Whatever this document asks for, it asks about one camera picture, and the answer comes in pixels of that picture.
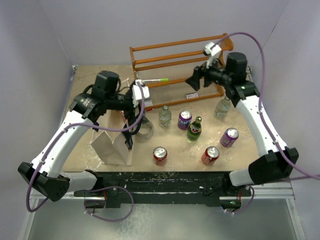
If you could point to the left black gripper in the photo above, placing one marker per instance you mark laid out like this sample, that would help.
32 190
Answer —
129 115

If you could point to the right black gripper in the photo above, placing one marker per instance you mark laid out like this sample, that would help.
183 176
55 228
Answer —
194 80

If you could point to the beige canvas tote bag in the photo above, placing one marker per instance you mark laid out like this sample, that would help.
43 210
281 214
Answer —
114 148

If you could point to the red cola can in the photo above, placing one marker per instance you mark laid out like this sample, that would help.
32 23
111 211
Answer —
160 155
210 155

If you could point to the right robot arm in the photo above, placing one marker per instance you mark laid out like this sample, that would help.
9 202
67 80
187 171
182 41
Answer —
276 159

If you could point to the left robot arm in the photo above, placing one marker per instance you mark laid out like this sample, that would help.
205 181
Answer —
44 173

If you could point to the small red white packet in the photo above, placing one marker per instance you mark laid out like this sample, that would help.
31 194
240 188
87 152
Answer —
192 95

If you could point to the clear tape roll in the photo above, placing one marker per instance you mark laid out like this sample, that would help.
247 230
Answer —
146 130

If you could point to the green and white pen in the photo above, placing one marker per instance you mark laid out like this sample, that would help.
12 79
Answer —
147 81

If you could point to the purple Fanta can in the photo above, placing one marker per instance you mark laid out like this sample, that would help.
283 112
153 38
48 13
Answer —
184 119

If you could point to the clear glass bottle green cap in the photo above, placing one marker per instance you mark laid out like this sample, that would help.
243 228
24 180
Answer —
165 117

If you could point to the orange wooden shelf rack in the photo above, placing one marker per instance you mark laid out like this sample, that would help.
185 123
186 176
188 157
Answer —
176 59

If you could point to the purple soda can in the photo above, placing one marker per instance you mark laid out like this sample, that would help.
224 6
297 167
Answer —
229 137

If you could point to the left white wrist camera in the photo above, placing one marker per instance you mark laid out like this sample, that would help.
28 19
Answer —
140 91

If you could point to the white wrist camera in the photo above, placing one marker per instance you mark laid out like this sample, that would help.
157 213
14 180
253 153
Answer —
140 91
212 51

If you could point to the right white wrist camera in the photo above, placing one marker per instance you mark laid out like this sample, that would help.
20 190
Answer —
212 51

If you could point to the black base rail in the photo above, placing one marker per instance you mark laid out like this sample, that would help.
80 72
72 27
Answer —
209 188

